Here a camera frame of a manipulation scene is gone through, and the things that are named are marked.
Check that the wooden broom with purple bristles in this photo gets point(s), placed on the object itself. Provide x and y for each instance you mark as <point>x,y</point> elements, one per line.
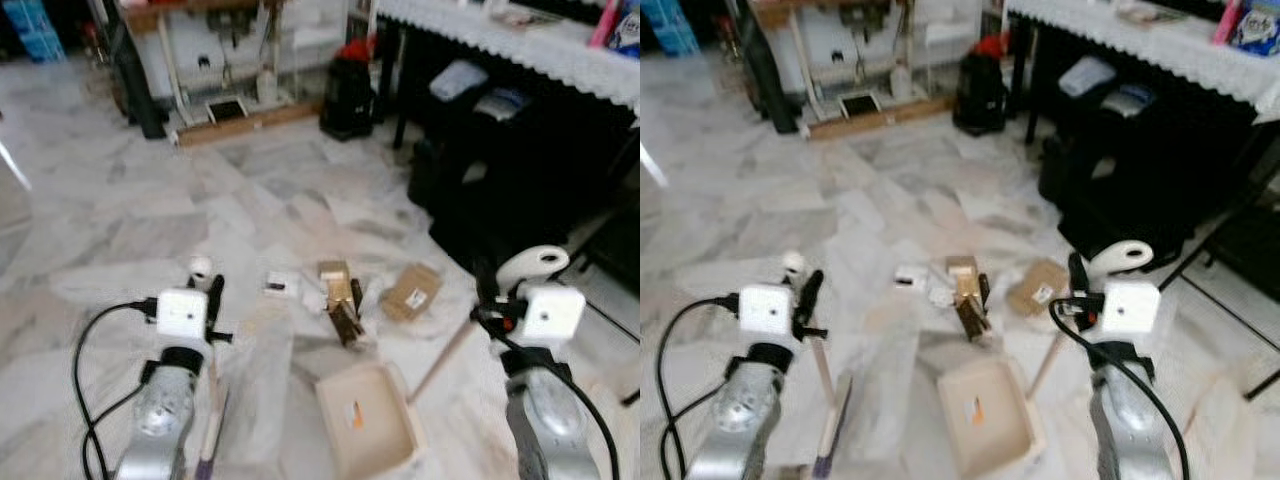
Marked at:
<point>210,425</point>
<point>830,425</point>

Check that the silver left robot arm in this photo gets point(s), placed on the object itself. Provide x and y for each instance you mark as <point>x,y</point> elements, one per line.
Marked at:
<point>165,412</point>
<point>735,420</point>

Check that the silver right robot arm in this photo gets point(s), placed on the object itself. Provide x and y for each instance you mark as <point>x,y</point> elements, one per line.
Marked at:
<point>545,420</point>
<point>1130,420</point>

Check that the flattened brown cardboard box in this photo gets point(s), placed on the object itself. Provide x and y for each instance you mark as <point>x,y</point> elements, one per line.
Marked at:
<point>1035,288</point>
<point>410,292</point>

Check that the small white box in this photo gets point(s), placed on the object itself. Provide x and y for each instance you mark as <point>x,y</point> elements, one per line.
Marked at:
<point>283,285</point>
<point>912,277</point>

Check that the large black bag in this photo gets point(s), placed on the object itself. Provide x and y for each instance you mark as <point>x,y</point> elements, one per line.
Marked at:
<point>560,240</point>
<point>1150,215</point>

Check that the shiny gold box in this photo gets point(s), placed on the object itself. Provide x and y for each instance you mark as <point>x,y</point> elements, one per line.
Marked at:
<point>970,305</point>
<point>343,310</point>

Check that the small tan cardboard box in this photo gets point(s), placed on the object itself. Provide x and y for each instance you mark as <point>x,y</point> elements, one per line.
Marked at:
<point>962,268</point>
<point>333,272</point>

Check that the crumpled white paper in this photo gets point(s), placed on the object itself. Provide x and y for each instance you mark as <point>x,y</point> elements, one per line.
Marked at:
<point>938,294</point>

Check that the grey printed bag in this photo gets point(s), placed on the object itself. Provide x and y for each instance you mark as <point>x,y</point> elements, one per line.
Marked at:
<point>500,103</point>
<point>1128,99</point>

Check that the white framed tablet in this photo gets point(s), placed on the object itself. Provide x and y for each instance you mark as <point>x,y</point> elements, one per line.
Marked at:
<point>227,110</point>
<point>858,105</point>

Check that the folded white cloth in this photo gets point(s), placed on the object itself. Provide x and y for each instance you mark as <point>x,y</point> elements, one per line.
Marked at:
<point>458,80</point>
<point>1087,75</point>

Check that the black vacuum cleaner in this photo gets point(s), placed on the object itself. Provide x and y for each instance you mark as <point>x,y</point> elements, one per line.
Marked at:
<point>348,100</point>
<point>980,95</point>

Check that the long black bag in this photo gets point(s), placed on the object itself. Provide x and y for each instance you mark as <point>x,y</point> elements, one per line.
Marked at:
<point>135,85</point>
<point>770,85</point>

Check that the translucent plastic jug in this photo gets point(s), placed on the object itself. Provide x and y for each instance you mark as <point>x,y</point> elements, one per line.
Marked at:
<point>267,88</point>
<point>902,84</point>

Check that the white lace tablecloth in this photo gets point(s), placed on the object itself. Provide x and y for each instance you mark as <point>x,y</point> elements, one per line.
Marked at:
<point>1130,35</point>
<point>520,45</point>

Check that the red bag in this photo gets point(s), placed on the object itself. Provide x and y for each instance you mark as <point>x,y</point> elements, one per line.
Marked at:
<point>358,48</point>
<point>990,45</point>

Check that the wooden sewing table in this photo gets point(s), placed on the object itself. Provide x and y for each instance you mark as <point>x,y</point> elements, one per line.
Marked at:
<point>180,15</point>
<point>800,12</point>

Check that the slim plastic bottle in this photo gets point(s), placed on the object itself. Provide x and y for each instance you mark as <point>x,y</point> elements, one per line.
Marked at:
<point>605,25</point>
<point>1226,22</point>

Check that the blue boxes stack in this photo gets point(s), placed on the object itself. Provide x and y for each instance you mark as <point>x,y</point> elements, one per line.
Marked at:
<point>670,25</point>
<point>30,30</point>

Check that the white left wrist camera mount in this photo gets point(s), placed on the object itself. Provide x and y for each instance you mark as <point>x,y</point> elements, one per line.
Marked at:
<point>182,315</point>
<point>765,310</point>

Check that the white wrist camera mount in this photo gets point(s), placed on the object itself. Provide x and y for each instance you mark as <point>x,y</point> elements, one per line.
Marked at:
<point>1130,308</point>
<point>182,315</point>
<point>765,310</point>
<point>552,315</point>

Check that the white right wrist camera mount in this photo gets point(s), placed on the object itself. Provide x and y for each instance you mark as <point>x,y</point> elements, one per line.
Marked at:
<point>1130,308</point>
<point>552,315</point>

